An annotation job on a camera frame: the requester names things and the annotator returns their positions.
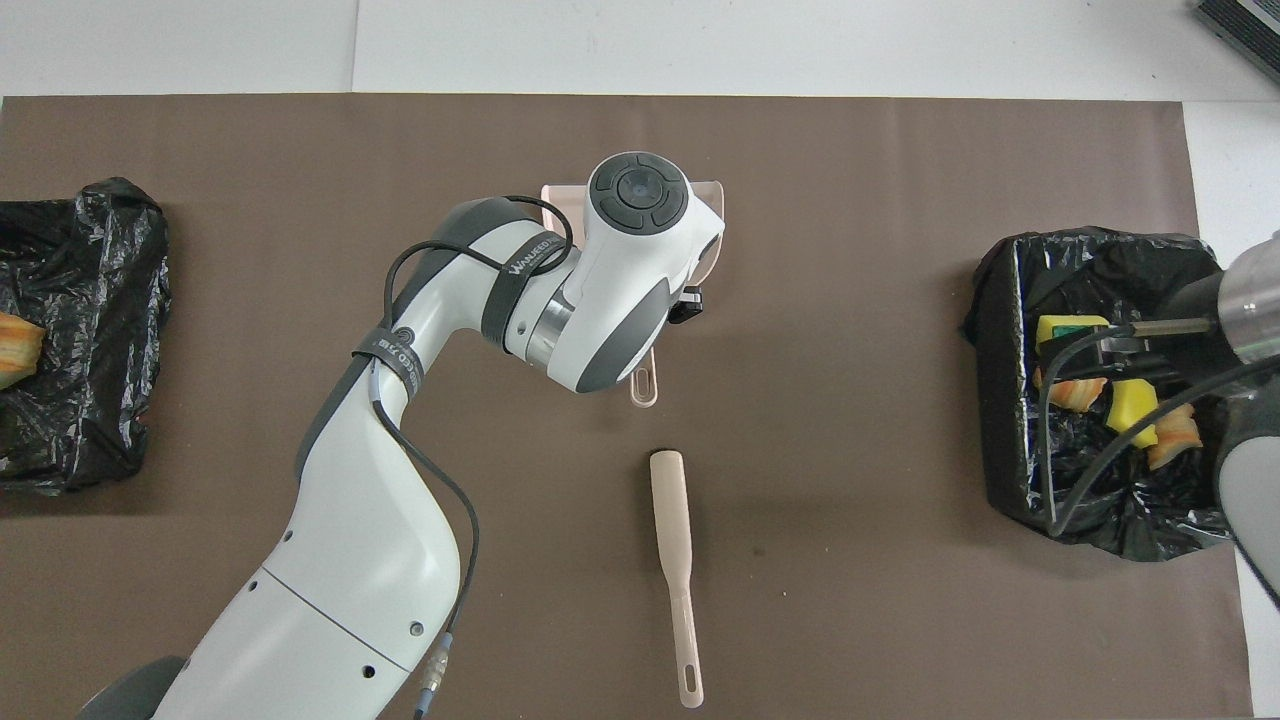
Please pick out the pink plastic dustpan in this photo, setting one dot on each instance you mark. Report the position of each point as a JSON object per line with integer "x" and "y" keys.
{"x": 645, "y": 401}

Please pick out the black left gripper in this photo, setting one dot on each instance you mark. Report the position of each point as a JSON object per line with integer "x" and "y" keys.
{"x": 687, "y": 305}

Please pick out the brown table mat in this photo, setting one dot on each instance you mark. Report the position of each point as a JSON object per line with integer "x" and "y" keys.
{"x": 900, "y": 600}

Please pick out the notched yellow sponge piece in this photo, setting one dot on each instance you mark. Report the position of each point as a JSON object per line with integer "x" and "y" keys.
{"x": 1130, "y": 405}

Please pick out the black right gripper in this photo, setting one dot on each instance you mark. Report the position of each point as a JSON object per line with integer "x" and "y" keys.
{"x": 1190, "y": 340}

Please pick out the pale bread chunk toy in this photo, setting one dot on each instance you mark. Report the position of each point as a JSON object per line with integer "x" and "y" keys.
{"x": 18, "y": 350}

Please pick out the orange striped croissant toy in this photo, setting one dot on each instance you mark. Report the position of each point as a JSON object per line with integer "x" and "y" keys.
{"x": 1080, "y": 392}

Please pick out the pale croissant toy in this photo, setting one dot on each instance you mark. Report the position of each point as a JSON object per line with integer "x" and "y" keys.
{"x": 1175, "y": 440}

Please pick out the black bag-lined trash bin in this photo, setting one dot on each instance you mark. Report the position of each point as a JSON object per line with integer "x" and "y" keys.
{"x": 90, "y": 260}
{"x": 1090, "y": 260}

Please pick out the dark ribbed device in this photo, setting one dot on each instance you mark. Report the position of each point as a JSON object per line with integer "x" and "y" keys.
{"x": 1245, "y": 20}

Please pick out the green and yellow sponge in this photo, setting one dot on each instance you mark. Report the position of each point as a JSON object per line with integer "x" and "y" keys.
{"x": 1055, "y": 332}

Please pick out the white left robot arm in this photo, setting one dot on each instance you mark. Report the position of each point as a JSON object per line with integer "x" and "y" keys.
{"x": 350, "y": 550}

